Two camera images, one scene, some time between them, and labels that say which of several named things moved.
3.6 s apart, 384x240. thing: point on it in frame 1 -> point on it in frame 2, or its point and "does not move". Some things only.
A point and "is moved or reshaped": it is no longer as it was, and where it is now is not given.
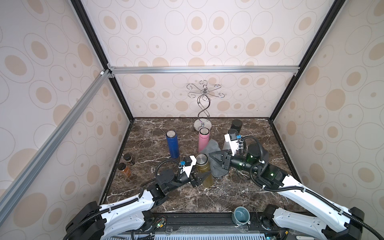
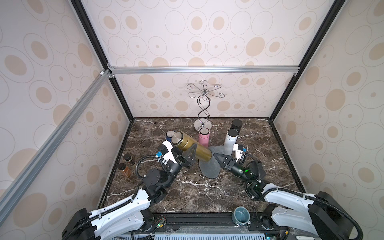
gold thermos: (202, 165) -> (184, 142)
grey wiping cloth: (216, 168) is moved or reshaped
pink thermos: (204, 135) does not move
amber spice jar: (126, 170) does not move
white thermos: (226, 145) does not move
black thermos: (236, 124) does not move
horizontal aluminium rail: (203, 70) does not move
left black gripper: (196, 181) -> (184, 161)
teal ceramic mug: (241, 216) does not move
